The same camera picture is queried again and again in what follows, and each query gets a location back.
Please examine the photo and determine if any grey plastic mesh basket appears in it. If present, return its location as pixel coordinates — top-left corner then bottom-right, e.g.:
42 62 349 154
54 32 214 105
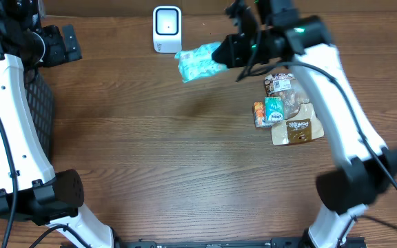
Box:
24 69 54 159

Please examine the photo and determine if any black cable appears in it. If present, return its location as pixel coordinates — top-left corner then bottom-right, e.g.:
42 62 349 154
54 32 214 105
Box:
236 60 397 231

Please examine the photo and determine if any white barcode scanner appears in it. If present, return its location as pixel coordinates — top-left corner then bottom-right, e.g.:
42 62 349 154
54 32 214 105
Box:
153 6 182 54

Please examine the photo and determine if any teal wet wipes pack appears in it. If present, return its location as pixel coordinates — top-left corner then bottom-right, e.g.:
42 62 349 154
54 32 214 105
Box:
174 42 228 83

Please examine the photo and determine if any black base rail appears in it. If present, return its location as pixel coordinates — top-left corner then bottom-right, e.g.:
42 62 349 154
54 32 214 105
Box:
60 236 368 248

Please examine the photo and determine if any dried mushroom plastic bag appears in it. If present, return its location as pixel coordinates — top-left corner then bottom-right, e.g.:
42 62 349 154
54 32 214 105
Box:
264 73 324 145

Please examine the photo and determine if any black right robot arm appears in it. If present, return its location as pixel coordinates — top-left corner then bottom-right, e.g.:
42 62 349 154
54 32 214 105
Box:
212 1 397 247

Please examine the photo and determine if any teal tissue packet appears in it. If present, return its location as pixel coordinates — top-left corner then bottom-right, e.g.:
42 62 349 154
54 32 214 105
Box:
264 97 284 123

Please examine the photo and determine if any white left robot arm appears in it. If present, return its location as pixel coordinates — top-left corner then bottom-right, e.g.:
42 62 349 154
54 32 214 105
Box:
0 1 121 247

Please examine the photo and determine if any small orange snack packet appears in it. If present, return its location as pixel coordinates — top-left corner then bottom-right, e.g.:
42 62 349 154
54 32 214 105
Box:
253 102 272 128

